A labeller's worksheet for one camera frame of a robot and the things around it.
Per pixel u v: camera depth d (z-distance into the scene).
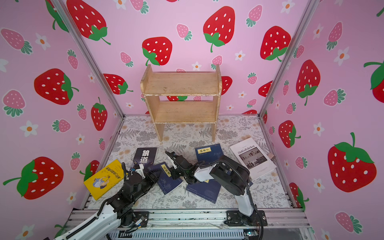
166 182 0.83
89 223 0.51
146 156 0.95
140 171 0.76
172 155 0.81
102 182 0.86
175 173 0.81
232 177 0.51
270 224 0.73
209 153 0.99
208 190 0.83
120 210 0.59
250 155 0.93
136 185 0.63
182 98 1.14
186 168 0.72
